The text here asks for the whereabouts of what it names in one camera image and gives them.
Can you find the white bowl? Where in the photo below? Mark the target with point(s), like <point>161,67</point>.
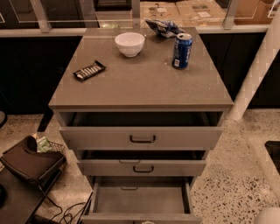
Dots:
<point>130,44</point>

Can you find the black box at right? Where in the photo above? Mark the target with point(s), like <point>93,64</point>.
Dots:
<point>273,148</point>

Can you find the white diagonal post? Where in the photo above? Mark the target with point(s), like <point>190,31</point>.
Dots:
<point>263,59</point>

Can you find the black snack bar wrapper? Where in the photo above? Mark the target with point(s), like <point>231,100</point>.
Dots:
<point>89,71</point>

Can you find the grey drawer cabinet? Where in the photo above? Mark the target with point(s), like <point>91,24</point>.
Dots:
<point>144,83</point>

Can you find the grey bottom drawer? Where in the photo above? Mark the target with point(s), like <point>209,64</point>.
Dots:
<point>130,200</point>

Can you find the grey top drawer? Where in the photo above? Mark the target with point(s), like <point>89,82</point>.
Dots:
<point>142,131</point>

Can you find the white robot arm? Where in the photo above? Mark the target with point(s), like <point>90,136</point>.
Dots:
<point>267,215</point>

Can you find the grey drawer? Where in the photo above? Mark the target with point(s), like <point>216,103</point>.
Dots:
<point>130,200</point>
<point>142,131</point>
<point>178,163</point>

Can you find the blue chip bag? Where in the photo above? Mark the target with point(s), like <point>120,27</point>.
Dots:
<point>166,28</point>

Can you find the cardboard boxes behind glass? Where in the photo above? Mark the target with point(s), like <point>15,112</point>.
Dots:
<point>209,12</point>

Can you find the grey middle drawer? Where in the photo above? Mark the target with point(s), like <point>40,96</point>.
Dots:
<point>178,163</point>

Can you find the wire basket with green packet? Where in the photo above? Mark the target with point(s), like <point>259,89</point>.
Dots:
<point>45,145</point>

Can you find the blue soda can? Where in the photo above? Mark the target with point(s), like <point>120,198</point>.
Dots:
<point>182,50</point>

